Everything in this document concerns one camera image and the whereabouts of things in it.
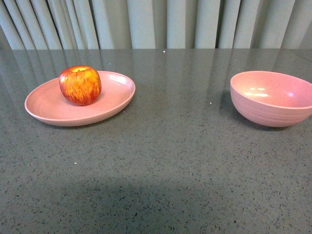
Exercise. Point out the red yellow apple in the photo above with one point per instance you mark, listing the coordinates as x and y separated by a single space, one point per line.
81 85

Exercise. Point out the pink bowl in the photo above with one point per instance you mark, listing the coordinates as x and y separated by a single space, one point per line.
270 98

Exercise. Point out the pink plate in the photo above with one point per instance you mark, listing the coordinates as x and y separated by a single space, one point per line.
47 104

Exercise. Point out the grey pleated curtain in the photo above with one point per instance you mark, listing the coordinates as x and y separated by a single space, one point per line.
155 24

